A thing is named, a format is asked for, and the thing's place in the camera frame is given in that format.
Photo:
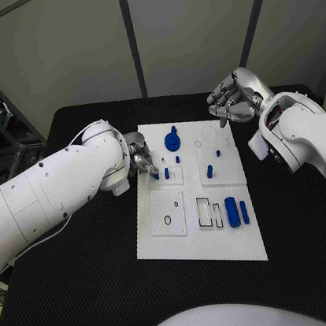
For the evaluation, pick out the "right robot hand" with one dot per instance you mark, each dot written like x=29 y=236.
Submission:
x=242 y=98

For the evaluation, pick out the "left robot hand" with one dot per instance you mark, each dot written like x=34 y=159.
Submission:
x=139 y=155

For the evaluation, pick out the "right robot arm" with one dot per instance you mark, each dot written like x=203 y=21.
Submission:
x=302 y=139

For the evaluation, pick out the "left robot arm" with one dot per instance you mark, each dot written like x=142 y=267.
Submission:
x=50 y=185

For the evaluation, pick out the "white task board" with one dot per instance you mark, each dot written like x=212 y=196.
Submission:
x=192 y=194

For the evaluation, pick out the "blue gear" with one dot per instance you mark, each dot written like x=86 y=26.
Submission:
x=172 y=141

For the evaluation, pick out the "small blue peg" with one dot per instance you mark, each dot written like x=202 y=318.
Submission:
x=177 y=159
x=218 y=153

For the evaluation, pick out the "thick blue cylinder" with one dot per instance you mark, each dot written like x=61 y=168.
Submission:
x=232 y=211

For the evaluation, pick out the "thin blue cylinder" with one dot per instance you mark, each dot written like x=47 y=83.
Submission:
x=244 y=212

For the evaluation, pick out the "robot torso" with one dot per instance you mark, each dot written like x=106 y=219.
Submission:
x=226 y=324

